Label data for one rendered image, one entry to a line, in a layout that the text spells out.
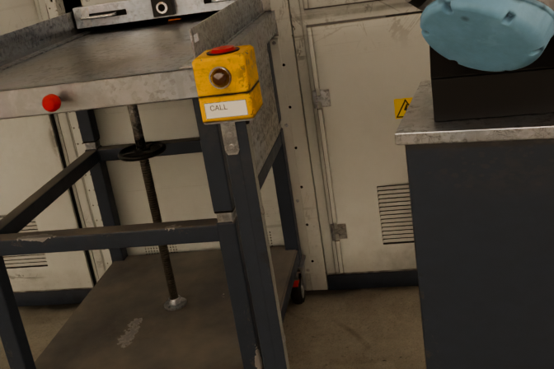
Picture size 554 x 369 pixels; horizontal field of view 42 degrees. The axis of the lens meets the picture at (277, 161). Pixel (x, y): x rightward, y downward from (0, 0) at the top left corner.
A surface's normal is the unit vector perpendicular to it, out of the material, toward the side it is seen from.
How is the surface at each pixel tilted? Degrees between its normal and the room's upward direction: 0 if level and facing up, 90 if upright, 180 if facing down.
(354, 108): 90
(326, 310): 0
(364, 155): 90
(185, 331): 0
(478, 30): 133
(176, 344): 0
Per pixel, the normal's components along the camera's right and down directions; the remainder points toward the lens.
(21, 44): 0.98, -0.09
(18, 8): 0.82, 0.07
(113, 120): -0.15, 0.33
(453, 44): -0.39, 0.88
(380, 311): -0.15, -0.94
